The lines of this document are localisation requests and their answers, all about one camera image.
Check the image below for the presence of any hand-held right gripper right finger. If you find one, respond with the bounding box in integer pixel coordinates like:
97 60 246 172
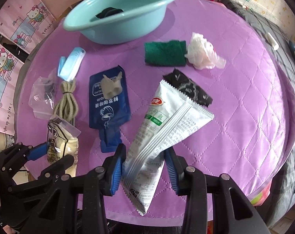
164 148 268 234

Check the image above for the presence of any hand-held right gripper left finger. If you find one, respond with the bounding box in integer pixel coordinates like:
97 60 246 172
33 143 127 234

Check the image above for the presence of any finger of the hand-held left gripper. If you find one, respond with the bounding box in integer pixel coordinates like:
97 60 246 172
0 142 49 174
8 154 75 196

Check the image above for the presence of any yellow snack packet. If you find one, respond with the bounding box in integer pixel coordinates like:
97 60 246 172
47 117 81 176

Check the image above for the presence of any white green packet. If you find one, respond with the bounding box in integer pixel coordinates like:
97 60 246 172
121 80 214 216

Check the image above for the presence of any clear plastic bag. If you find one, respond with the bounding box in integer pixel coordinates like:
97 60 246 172
28 72 57 120

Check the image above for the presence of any grey green cord bundle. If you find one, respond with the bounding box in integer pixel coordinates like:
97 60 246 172
52 78 80 127

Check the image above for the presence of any black patterned packet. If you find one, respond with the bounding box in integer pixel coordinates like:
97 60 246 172
163 69 214 108

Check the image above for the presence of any grey rubber piece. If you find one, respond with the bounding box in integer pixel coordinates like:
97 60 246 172
100 71 125 97

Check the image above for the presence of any blue face mask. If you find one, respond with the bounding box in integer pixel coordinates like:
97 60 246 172
58 47 86 82

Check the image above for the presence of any white cloth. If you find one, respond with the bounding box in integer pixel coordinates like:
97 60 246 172
185 32 226 70

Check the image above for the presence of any teal plastic basin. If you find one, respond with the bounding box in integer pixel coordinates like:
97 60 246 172
63 0 179 45

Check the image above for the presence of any dark blue pouch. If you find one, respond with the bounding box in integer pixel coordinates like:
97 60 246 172
89 65 132 153

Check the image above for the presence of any pink cartoon poster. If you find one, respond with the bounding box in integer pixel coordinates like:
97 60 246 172
0 0 57 54
0 36 24 137

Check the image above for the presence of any purple quilted mat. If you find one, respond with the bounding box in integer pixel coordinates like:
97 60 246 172
14 0 295 222

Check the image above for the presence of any pink green item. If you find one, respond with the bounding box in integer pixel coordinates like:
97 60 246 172
250 184 271 205

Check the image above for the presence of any dark green scouring pad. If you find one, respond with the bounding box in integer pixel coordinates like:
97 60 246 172
96 6 125 20

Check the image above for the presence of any small white roll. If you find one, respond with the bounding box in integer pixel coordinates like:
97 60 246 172
266 32 280 50

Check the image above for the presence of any grey plaid bedding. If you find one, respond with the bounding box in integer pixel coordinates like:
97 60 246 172
221 0 295 227

